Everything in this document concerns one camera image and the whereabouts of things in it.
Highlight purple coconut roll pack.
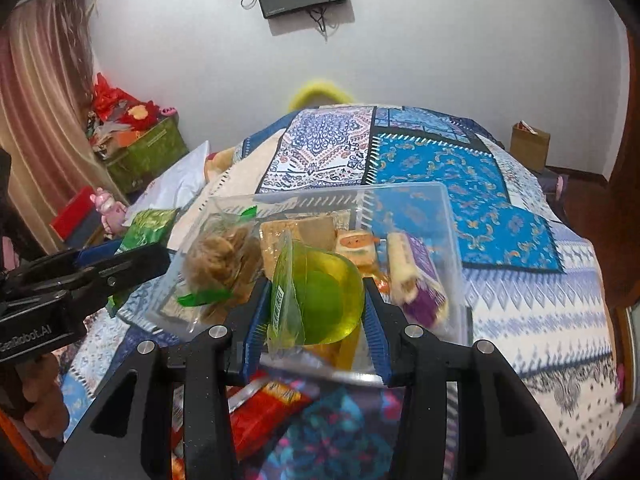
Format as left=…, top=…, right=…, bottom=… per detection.
left=387, top=231, right=449, bottom=328

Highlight pink toy figure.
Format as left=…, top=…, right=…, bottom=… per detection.
left=90, top=188, right=127, bottom=236

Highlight clear plastic storage bin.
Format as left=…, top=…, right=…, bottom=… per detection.
left=146, top=182, right=470, bottom=349

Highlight round biscuit stack pack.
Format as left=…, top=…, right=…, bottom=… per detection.
left=259, top=214, right=336, bottom=280

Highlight white pillow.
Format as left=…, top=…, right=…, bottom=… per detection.
left=124, top=141, right=209, bottom=226

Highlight yellow curved bed rail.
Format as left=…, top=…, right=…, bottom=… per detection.
left=288, top=79, right=355, bottom=112

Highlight green storage box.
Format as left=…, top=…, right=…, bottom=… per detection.
left=105, top=116, right=189, bottom=195

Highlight red box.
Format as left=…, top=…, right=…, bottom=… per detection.
left=51, top=186, right=102, bottom=248

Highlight person left hand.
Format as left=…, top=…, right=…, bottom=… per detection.
left=18, top=353, right=70, bottom=439

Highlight green jelly cup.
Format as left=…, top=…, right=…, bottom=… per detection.
left=267, top=234, right=364, bottom=354

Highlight brown wooden door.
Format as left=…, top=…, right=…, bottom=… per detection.
left=608, top=32, right=639, bottom=308

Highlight red barcode snack bag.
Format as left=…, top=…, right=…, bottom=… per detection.
left=171, top=372, right=312, bottom=479

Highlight striped red curtain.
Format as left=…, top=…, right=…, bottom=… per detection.
left=1, top=0, right=122, bottom=254

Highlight patchwork patterned bedspread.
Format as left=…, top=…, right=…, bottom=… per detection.
left=52, top=105, right=639, bottom=479

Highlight green edged cracker bag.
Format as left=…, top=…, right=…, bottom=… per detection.
left=176, top=206, right=262, bottom=330

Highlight brown cardboard box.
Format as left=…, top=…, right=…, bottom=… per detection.
left=509, top=122, right=551, bottom=172

